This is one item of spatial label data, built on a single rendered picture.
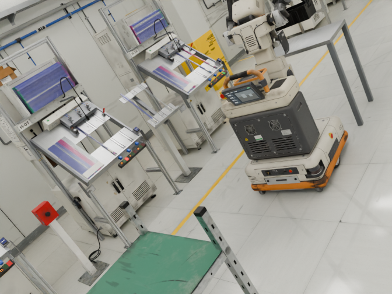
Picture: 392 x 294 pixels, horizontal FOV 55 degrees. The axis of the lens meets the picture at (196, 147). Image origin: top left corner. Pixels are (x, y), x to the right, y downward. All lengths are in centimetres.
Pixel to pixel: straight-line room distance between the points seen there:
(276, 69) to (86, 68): 338
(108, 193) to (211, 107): 173
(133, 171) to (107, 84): 219
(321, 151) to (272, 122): 41
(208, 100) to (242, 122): 190
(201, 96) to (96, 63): 187
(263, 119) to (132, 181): 170
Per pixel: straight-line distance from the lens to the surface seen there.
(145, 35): 444
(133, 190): 389
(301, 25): 715
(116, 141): 355
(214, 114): 469
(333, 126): 305
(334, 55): 322
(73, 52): 566
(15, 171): 513
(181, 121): 433
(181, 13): 630
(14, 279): 351
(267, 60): 292
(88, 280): 355
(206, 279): 114
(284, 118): 263
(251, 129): 281
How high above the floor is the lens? 163
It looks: 21 degrees down
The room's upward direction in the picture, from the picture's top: 30 degrees counter-clockwise
